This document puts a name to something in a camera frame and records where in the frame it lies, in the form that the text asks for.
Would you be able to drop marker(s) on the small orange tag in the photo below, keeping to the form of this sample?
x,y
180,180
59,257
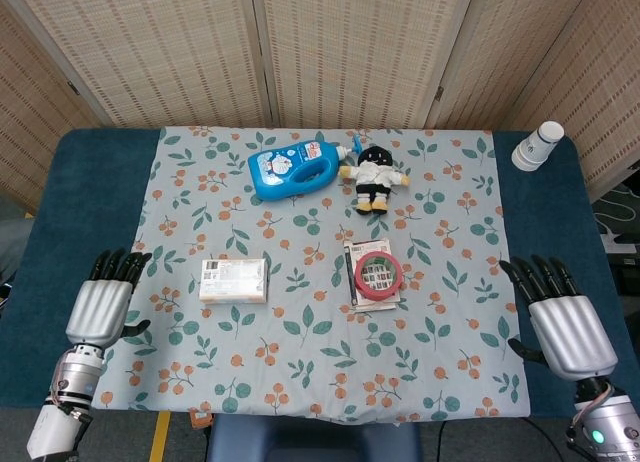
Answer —
x,y
201,419

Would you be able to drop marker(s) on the dark blue table cover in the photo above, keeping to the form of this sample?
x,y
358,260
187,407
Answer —
x,y
75,207

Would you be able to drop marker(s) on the white tissue pack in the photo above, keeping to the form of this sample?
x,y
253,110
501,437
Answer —
x,y
234,281

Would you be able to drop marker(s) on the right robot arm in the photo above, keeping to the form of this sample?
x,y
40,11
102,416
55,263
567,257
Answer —
x,y
607,422

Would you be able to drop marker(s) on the woven folding screen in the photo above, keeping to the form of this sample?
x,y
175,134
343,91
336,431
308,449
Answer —
x,y
350,47

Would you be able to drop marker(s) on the blue detergent bottle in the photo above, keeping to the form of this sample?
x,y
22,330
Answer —
x,y
285,169

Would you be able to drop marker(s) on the thin paperback book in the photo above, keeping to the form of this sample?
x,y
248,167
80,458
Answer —
x,y
350,262

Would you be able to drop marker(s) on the floral tablecloth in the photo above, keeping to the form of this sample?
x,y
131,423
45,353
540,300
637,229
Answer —
x,y
310,352

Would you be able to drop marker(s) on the dark blue chair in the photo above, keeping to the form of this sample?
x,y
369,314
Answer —
x,y
310,442

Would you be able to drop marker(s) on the stack of white paper cups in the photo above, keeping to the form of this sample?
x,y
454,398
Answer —
x,y
535,149

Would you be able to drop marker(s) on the red tape roll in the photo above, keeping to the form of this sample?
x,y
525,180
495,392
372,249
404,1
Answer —
x,y
361,282

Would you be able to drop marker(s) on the black and white plush doll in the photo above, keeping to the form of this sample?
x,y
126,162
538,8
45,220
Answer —
x,y
372,174

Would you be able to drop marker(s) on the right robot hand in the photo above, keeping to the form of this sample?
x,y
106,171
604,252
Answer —
x,y
570,332

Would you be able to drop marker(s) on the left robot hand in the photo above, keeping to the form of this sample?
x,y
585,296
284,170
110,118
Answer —
x,y
97,307

